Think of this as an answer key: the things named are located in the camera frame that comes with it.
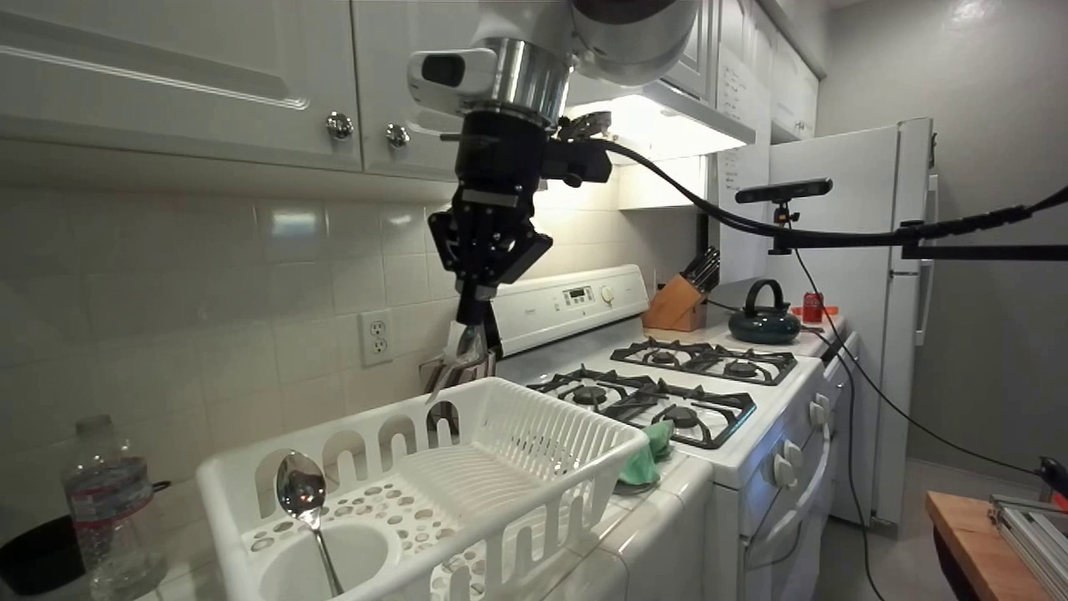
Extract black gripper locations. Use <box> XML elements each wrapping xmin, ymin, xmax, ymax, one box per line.
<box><xmin>428</xmin><ymin>111</ymin><xmax>557</xmax><ymax>362</ymax></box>

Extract white plastic dish rack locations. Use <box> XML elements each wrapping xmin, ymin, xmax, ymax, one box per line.
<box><xmin>194</xmin><ymin>375</ymin><xmax>650</xmax><ymax>601</ymax></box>

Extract wooden knife block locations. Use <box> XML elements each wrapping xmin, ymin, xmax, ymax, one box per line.
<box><xmin>640</xmin><ymin>243</ymin><xmax>723</xmax><ymax>334</ymax></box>

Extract white range hood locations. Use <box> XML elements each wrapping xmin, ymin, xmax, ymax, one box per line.
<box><xmin>561</xmin><ymin>78</ymin><xmax>762</xmax><ymax>159</ymax></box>

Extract green cloth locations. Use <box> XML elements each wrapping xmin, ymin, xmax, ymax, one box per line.
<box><xmin>614</xmin><ymin>417</ymin><xmax>676</xmax><ymax>494</ymax></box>

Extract black kettle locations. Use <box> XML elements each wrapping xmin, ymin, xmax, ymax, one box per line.
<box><xmin>727</xmin><ymin>279</ymin><xmax>805</xmax><ymax>349</ymax></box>

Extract white gas stove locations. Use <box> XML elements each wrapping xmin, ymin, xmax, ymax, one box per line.
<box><xmin>482</xmin><ymin>263</ymin><xmax>862</xmax><ymax>601</ymax></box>

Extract white refrigerator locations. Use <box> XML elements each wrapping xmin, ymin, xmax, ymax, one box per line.
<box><xmin>712</xmin><ymin>118</ymin><xmax>940</xmax><ymax>535</ymax></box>

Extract clear plastic water bottle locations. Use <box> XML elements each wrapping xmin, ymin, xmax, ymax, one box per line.
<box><xmin>61</xmin><ymin>413</ymin><xmax>169</xmax><ymax>601</ymax></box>

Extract black pan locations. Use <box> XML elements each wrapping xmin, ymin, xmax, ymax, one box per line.
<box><xmin>0</xmin><ymin>479</ymin><xmax>175</xmax><ymax>598</ymax></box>

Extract wooden table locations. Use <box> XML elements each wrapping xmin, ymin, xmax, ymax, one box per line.
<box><xmin>923</xmin><ymin>488</ymin><xmax>1068</xmax><ymax>601</ymax></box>

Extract white wall outlet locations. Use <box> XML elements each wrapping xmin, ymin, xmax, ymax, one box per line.
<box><xmin>357</xmin><ymin>303</ymin><xmax>401</xmax><ymax>372</ymax></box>

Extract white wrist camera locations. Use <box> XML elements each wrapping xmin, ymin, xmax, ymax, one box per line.
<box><xmin>403</xmin><ymin>43</ymin><xmax>496</xmax><ymax>113</ymax></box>

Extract black exterior camera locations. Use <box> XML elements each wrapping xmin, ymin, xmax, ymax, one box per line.
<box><xmin>732</xmin><ymin>178</ymin><xmax>834</xmax><ymax>211</ymax></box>

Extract white upper wall cabinets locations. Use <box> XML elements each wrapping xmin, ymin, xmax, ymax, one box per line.
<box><xmin>0</xmin><ymin>0</ymin><xmax>826</xmax><ymax>211</ymax></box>

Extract thick black cable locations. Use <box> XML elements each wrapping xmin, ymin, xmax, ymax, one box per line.
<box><xmin>553</xmin><ymin>111</ymin><xmax>1068</xmax><ymax>253</ymax></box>

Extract black camera mount rod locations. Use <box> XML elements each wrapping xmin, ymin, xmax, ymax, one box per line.
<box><xmin>769</xmin><ymin>220</ymin><xmax>1068</xmax><ymax>267</ymax></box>

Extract metal base plate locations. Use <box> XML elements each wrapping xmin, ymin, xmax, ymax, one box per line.
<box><xmin>984</xmin><ymin>494</ymin><xmax>1068</xmax><ymax>601</ymax></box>

